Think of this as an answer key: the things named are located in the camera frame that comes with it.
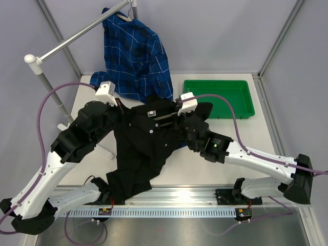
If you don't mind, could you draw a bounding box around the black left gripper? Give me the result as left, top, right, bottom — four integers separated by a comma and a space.
92, 98, 136, 145

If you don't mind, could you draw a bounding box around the black button shirt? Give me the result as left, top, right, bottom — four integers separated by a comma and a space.
106, 93, 214, 206

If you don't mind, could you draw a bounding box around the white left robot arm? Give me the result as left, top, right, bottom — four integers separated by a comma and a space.
1, 98, 126, 235

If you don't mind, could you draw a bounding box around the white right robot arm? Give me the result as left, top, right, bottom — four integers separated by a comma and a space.
177, 113, 314, 204

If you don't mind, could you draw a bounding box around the blue plaid shirt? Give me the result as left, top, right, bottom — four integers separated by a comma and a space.
90, 12, 174, 103

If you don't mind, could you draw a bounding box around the wooden hanger of blue shirt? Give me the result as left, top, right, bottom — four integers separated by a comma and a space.
115, 6, 138, 22

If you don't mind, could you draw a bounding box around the green plastic tray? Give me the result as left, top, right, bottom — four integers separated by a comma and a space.
183, 79, 255, 119

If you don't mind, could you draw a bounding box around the silver clothes rack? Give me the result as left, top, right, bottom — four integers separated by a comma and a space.
23, 0, 138, 159

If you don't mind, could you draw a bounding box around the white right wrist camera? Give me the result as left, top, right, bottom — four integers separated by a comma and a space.
177, 92, 198, 116

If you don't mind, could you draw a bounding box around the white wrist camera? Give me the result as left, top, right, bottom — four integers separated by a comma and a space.
95, 81, 115, 104
177, 92, 198, 116

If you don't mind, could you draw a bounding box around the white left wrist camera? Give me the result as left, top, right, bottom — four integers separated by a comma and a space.
95, 81, 115, 104

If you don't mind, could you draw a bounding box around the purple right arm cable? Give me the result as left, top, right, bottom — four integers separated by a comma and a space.
176, 93, 328, 236

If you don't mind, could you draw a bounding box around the aluminium mounting rail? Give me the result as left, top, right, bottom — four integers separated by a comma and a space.
53, 184, 312, 208

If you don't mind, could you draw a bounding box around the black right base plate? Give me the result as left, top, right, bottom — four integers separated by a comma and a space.
215, 188, 263, 206

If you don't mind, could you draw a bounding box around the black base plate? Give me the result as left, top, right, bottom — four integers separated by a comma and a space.
215, 188, 263, 206
90, 190, 125, 205

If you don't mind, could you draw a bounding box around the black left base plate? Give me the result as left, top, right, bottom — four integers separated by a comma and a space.
90, 190, 125, 205

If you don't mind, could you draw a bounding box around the white slotted cable duct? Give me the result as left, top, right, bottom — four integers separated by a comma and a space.
69, 207, 236, 218

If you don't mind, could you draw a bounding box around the aluminium frame post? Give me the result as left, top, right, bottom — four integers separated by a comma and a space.
257, 0, 306, 79

